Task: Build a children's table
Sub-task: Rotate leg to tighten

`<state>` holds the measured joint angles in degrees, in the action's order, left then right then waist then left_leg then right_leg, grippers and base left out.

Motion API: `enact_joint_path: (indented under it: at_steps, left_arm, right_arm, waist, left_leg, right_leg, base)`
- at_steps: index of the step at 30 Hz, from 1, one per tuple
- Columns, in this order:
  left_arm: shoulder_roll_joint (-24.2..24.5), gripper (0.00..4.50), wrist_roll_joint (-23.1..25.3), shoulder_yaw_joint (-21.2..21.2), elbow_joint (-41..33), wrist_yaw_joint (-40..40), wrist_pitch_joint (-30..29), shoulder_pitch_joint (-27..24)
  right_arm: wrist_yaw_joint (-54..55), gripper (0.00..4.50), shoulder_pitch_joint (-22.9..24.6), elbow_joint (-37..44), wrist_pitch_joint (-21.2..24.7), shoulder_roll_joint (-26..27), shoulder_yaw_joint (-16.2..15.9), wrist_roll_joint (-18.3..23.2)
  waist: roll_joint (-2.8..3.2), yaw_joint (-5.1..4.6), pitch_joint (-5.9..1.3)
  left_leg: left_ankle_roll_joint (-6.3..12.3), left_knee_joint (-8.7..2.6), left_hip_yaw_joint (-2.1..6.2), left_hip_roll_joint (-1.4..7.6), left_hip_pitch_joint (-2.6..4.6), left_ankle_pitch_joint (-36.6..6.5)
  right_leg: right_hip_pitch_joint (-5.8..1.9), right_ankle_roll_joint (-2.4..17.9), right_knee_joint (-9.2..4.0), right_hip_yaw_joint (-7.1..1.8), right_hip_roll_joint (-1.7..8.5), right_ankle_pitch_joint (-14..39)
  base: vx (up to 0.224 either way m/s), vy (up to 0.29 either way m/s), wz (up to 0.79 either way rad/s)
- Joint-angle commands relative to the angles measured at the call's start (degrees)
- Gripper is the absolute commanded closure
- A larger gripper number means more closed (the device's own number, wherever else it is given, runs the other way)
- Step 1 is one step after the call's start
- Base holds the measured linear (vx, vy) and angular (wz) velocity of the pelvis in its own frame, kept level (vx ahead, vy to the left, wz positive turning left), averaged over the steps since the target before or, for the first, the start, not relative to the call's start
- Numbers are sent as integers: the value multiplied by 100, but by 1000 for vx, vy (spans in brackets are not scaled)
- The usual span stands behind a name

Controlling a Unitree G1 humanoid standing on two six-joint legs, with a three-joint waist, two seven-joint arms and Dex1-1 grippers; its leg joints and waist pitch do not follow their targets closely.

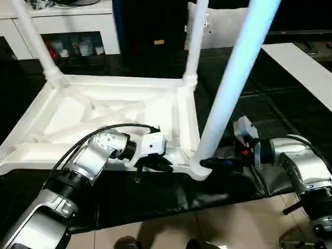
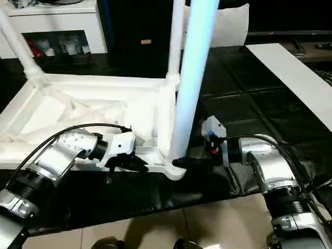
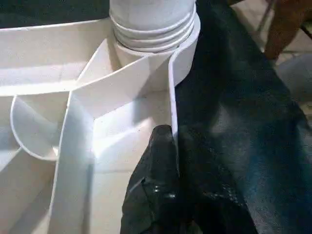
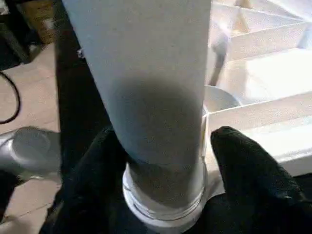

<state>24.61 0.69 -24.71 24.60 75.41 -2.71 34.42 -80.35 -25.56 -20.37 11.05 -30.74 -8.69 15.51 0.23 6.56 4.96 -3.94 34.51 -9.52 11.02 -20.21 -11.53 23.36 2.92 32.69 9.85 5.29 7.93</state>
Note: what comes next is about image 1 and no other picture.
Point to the white plastic table top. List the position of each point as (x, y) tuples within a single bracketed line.
[(104, 98)]

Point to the white plastic table leg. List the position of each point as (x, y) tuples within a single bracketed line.
[(196, 36), (238, 62), (31, 36)]

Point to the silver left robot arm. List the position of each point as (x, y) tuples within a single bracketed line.
[(93, 155)]

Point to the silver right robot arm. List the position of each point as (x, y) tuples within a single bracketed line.
[(306, 166)]

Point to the black work mat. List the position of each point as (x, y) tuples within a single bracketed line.
[(290, 114)]

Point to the black stand leg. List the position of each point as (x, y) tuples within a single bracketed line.
[(296, 206)]

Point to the dark right robot foot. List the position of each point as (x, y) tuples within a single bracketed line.
[(201, 244)]

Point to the dark robot foot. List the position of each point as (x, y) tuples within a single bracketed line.
[(126, 243), (201, 244)]

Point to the dark left robot foot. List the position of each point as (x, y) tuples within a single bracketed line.
[(126, 243)]

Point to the white flat board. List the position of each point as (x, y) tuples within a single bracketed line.
[(301, 67)]

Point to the small yellow label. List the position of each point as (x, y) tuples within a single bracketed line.
[(158, 42)]

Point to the light grey cushion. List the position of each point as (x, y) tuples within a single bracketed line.
[(220, 28)]

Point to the black low shelf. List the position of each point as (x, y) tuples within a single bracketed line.
[(306, 37)]

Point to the black cabinet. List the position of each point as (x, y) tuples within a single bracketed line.
[(150, 21)]

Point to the white glass-door cabinet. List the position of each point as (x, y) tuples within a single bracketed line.
[(67, 21)]

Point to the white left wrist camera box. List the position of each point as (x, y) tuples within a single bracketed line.
[(151, 145)]

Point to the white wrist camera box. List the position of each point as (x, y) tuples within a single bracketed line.
[(244, 129), (151, 145)]

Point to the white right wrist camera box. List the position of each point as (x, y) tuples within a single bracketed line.
[(244, 129)]

